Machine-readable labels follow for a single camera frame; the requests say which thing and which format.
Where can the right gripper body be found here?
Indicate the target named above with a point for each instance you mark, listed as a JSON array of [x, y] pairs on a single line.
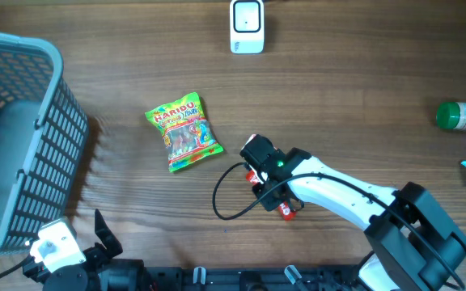
[[269, 200]]

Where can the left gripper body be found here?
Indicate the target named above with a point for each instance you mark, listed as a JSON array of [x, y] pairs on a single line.
[[98, 257]]

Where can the red Nescafe coffee stick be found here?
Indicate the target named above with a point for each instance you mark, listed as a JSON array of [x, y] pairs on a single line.
[[284, 208]]

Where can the Haribo gummy candy bag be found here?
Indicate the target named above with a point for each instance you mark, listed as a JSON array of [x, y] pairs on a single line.
[[185, 131]]

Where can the green lid jar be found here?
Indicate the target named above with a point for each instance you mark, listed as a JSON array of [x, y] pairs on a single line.
[[451, 115]]

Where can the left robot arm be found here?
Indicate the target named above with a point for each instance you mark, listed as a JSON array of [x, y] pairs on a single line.
[[117, 275]]

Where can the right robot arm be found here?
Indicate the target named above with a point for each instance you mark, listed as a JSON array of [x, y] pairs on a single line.
[[415, 245]]

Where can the white barcode scanner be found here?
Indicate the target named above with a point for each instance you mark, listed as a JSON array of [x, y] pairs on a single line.
[[247, 26]]

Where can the grey plastic shopping basket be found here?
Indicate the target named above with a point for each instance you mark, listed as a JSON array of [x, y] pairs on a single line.
[[43, 132]]

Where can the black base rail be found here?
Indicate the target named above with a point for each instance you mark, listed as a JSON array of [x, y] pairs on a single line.
[[325, 278]]

